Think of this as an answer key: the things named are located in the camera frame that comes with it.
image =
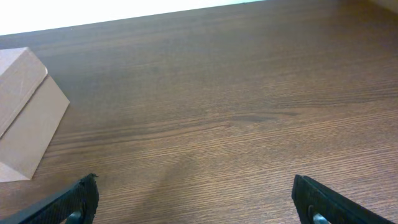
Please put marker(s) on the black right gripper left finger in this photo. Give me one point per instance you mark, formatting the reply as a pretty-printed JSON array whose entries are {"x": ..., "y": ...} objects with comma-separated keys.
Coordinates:
[{"x": 76, "y": 204}]

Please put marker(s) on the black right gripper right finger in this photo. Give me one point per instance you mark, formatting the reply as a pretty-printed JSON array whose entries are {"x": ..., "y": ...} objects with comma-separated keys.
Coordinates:
[{"x": 316, "y": 203}]

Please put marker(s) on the brown cardboard box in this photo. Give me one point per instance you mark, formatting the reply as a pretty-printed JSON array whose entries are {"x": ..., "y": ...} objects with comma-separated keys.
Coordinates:
[{"x": 32, "y": 106}]

